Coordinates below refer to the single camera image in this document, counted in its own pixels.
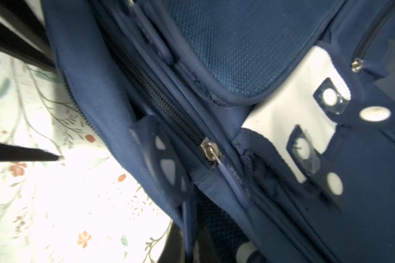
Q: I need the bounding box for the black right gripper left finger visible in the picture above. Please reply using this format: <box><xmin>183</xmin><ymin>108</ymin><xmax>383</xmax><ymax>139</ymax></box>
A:
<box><xmin>0</xmin><ymin>143</ymin><xmax>60</xmax><ymax>162</ymax></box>

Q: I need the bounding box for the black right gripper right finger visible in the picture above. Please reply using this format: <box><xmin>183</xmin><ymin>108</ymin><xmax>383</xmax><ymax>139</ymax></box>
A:
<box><xmin>158</xmin><ymin>224</ymin><xmax>198</xmax><ymax>263</ymax></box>

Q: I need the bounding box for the navy blue student backpack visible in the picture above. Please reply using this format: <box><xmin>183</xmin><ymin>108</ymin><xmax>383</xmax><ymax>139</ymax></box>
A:
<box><xmin>42</xmin><ymin>1</ymin><xmax>395</xmax><ymax>263</ymax></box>

